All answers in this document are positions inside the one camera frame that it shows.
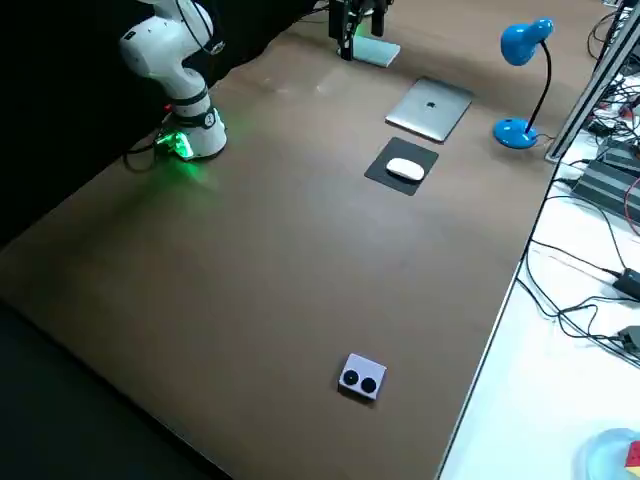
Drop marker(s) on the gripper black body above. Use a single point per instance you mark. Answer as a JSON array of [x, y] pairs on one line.
[[340, 15]]

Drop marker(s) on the grey laptop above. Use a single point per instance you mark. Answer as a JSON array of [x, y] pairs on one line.
[[430, 110]]

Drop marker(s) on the white computer mouse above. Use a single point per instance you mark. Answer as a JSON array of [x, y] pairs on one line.
[[405, 168]]

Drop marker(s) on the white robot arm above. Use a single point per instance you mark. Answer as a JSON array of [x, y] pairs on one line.
[[160, 45]]

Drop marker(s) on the black mouse pad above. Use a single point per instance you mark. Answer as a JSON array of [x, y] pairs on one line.
[[406, 186]]

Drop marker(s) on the blue desk lamp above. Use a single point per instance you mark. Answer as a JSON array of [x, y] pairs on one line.
[[515, 135]]

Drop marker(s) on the white side desk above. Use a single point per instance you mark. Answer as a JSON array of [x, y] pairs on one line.
[[525, 400]]

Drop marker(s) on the grey ribbed metal box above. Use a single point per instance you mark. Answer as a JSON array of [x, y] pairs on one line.
[[605, 185]]

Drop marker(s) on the purple box with two circles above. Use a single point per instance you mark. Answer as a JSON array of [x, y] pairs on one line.
[[367, 367]]

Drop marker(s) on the black power adapter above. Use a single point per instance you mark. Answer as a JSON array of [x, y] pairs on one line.
[[630, 282]]

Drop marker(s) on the clear blue plastic container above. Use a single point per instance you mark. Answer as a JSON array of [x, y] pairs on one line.
[[605, 450]]

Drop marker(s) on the aluminium frame post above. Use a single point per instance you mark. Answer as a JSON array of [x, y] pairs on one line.
[[575, 120]]

